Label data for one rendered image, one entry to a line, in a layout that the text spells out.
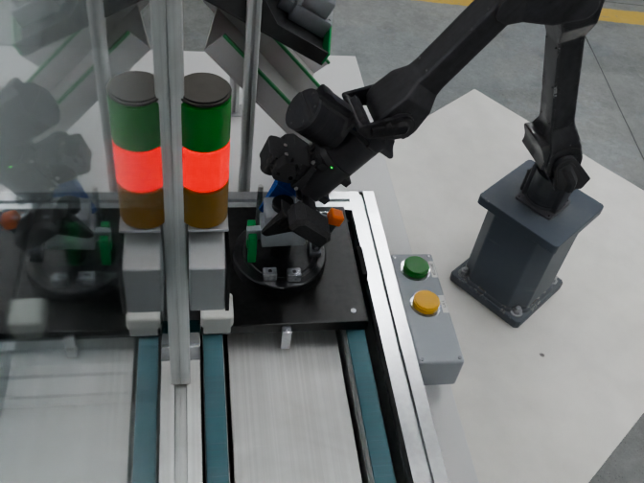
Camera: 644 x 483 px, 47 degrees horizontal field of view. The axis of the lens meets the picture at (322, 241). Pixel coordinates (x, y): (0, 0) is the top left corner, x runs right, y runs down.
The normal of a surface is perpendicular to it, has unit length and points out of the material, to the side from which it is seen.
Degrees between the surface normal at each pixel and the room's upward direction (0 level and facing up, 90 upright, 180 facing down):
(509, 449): 0
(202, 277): 90
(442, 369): 90
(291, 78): 90
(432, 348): 0
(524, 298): 90
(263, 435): 0
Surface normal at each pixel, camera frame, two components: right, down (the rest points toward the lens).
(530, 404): 0.11, -0.69
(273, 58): -0.04, 0.72
